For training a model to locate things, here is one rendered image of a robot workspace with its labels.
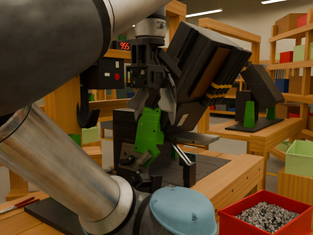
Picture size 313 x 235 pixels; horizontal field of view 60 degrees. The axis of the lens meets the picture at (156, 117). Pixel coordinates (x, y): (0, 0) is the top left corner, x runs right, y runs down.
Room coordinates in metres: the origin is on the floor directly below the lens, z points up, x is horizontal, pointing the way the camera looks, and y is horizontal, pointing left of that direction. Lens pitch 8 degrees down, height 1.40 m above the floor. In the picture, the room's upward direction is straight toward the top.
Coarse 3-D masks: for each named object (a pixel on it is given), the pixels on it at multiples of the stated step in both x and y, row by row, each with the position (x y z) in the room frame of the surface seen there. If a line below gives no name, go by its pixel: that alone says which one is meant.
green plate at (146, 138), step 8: (144, 112) 1.23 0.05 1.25; (152, 112) 1.21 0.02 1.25; (160, 112) 1.19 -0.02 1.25; (144, 120) 1.22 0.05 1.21; (152, 120) 1.20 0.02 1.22; (144, 128) 1.21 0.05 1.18; (152, 128) 1.18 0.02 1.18; (160, 128) 1.21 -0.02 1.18; (136, 136) 1.22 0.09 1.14; (144, 136) 1.20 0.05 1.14; (152, 136) 1.17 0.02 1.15; (160, 136) 1.21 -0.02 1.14; (136, 144) 1.21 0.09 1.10; (144, 144) 1.19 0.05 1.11; (152, 144) 1.16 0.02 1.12; (160, 144) 1.21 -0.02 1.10; (144, 152) 1.17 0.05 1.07
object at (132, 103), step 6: (138, 90) 0.69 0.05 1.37; (144, 90) 0.71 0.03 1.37; (138, 96) 0.70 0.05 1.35; (144, 96) 0.70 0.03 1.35; (132, 102) 0.70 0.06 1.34; (138, 102) 0.71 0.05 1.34; (144, 102) 0.72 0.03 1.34; (132, 108) 0.71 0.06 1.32; (138, 108) 0.72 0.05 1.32; (138, 114) 0.72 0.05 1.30
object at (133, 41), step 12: (132, 48) 0.65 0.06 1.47; (144, 48) 0.65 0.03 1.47; (156, 48) 0.67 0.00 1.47; (132, 60) 0.65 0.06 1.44; (144, 60) 0.65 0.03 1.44; (156, 60) 0.67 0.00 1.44; (132, 72) 0.64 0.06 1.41; (144, 72) 0.63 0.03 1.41; (156, 72) 0.65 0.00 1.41; (168, 72) 0.68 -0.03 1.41; (132, 84) 0.65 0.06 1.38; (144, 84) 0.62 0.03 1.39; (156, 84) 0.65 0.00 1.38
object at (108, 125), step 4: (164, 48) 7.71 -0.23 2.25; (124, 76) 6.75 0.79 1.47; (128, 76) 6.67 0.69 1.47; (124, 80) 6.34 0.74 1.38; (128, 80) 6.44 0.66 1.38; (100, 92) 6.42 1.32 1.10; (112, 92) 6.15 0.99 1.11; (128, 92) 7.06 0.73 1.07; (132, 92) 7.24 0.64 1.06; (100, 96) 6.42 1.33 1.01; (112, 96) 6.15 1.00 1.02; (128, 96) 7.07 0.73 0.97; (132, 96) 6.95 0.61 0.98; (100, 100) 6.42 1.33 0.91; (112, 120) 6.16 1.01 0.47; (100, 124) 6.44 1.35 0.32; (104, 124) 6.29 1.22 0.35; (108, 124) 6.21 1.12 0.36; (112, 124) 6.14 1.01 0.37; (100, 128) 6.44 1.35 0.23; (104, 128) 6.35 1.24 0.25; (108, 128) 6.21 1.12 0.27; (112, 128) 6.14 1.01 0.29; (112, 132) 6.17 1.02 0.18; (104, 136) 6.45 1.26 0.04; (112, 136) 6.17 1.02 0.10
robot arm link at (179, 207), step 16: (160, 192) 0.49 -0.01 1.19; (176, 192) 0.49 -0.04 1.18; (192, 192) 0.50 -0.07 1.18; (144, 208) 0.47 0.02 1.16; (160, 208) 0.43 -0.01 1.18; (176, 208) 0.43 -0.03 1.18; (192, 208) 0.43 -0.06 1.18; (208, 208) 0.44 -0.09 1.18; (144, 224) 0.45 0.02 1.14; (160, 224) 0.43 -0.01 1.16; (176, 224) 0.41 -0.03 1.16; (192, 224) 0.41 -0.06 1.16; (208, 224) 0.42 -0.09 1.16
